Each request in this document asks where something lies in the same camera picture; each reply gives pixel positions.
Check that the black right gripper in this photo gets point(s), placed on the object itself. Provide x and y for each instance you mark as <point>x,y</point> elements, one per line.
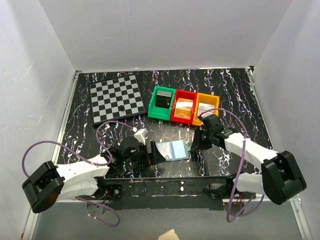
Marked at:
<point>197,142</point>

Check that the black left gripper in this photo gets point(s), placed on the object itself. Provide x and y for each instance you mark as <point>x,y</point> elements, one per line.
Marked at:
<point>155,157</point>

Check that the white gold VIP card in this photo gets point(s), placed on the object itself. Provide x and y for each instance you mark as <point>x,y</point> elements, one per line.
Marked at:
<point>164,149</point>

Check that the mint green card holder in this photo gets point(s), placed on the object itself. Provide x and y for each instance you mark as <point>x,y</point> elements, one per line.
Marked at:
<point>179,150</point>

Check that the black VIP credit card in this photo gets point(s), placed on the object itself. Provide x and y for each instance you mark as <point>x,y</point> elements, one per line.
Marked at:
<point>163,101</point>

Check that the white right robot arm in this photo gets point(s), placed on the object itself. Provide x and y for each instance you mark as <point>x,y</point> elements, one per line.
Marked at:
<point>280,177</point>

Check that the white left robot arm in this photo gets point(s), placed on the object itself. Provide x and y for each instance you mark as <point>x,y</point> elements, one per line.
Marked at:
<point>51,182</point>

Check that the orange white cards stack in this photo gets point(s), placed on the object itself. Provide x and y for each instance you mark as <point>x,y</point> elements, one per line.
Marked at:
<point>183,108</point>

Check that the black cards stack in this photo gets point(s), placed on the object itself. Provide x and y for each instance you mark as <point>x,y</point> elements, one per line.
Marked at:
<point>163,94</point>

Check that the green plastic bin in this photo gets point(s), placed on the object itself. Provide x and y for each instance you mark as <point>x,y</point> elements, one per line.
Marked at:
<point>157,112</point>

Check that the orange plastic bin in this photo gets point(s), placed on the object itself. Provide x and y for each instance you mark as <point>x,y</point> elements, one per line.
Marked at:
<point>207,99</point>

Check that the red plastic bin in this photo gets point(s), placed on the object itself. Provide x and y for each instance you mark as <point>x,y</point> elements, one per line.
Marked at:
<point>183,94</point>

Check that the black grey chessboard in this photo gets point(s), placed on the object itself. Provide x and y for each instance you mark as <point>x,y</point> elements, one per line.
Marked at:
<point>116,99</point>

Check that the cardboard piece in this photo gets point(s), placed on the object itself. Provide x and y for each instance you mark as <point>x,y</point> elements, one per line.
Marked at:
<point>169,235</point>

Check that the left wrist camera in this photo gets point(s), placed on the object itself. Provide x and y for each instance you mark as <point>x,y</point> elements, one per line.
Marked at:
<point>141,135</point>

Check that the black mounting base rail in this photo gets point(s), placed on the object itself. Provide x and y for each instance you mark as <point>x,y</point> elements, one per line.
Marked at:
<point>201,192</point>

